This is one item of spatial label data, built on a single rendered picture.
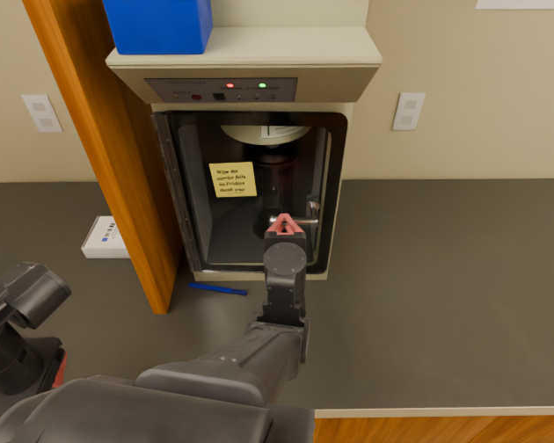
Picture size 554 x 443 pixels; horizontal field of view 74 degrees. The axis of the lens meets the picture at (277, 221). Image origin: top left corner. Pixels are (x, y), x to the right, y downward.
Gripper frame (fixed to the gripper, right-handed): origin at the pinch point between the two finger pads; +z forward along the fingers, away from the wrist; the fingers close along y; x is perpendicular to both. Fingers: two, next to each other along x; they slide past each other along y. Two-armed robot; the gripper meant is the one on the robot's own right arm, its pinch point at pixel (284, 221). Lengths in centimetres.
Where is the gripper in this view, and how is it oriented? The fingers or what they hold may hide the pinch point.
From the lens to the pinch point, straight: 67.6
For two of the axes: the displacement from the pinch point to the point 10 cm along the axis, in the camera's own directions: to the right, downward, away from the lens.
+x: -10.0, 0.0, 0.0
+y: 0.0, -7.2, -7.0
